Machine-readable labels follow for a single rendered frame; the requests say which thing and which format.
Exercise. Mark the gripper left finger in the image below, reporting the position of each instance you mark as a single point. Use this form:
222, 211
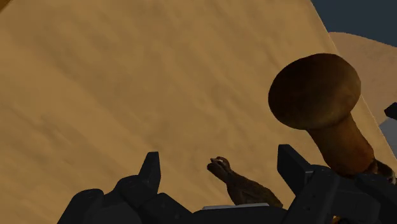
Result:
149, 189

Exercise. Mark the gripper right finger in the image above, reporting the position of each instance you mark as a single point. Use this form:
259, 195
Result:
322, 195

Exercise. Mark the brown bird figure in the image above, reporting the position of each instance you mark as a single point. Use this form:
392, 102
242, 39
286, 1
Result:
245, 190

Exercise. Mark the tan wooden table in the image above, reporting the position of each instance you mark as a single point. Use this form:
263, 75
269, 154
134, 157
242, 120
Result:
124, 93

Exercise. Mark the brown mushroom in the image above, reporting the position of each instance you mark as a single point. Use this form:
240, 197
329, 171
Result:
313, 90

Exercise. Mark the small black block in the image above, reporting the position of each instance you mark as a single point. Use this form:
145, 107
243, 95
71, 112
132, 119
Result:
392, 110

